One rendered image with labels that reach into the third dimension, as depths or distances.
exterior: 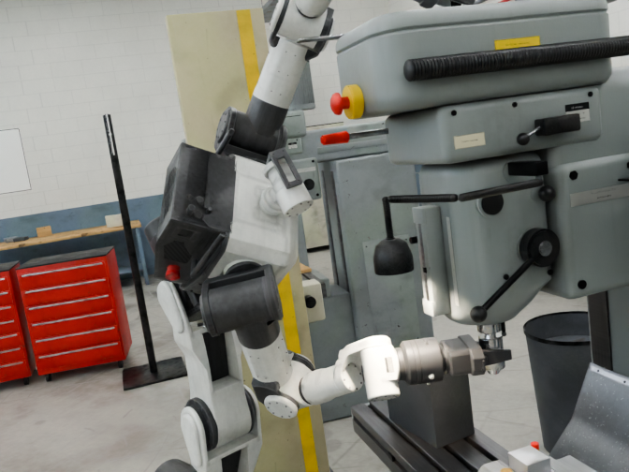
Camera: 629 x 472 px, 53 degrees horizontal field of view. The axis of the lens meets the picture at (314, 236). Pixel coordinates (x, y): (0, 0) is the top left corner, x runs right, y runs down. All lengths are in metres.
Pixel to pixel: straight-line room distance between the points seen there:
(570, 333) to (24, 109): 8.31
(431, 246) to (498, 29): 0.40
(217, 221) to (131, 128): 8.84
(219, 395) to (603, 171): 1.04
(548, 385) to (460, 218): 2.22
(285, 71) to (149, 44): 8.83
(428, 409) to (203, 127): 1.67
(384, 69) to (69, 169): 9.16
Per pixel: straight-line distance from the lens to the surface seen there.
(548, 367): 3.29
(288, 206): 1.27
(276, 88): 1.47
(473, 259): 1.19
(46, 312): 5.75
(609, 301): 1.62
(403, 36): 1.08
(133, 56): 10.23
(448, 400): 1.65
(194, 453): 1.76
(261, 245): 1.31
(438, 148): 1.12
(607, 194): 1.31
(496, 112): 1.16
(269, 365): 1.37
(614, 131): 1.33
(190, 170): 1.35
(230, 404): 1.72
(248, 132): 1.48
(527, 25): 1.20
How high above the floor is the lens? 1.70
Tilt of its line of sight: 9 degrees down
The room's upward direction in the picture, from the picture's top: 8 degrees counter-clockwise
